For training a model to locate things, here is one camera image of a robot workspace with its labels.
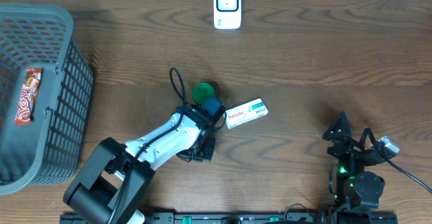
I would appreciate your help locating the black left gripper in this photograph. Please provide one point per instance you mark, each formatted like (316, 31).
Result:
(208, 158)

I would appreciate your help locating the green lid jar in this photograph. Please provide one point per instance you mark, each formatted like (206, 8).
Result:
(202, 92)

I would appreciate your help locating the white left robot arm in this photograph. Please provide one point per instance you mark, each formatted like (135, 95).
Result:
(115, 178)

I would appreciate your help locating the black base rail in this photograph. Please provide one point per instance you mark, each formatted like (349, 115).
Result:
(248, 218)

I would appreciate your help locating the white barcode scanner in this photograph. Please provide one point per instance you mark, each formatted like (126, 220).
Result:
(227, 14)

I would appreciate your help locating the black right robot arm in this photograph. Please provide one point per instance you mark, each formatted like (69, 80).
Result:
(354, 188)

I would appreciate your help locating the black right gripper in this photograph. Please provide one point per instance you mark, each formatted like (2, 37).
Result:
(352, 147)

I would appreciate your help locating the red Top chocolate bar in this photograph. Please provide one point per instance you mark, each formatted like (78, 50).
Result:
(28, 95)

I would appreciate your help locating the white Panadol box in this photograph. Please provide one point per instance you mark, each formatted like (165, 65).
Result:
(246, 112)

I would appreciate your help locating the grey plastic basket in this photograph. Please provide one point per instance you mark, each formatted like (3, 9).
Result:
(47, 150)

